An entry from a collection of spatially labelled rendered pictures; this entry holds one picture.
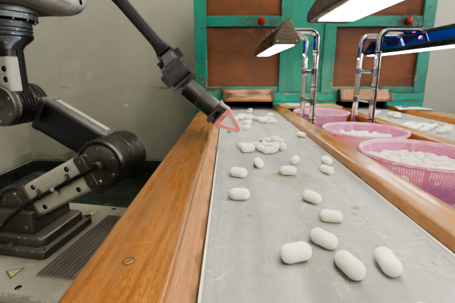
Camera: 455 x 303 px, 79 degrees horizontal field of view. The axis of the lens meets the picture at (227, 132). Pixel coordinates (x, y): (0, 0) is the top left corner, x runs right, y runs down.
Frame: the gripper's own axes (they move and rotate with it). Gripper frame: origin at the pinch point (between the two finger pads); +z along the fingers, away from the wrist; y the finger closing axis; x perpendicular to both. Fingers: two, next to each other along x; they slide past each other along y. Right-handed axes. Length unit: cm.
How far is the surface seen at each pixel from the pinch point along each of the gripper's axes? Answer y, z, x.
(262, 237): -49.4, 4.5, 2.5
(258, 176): -27.5, 5.8, 1.3
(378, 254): -55, 13, -7
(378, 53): 27, 26, -54
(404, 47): 32, 33, -64
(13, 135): 161, -122, 156
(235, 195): -39.1, 1.1, 3.7
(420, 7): 85, 45, -109
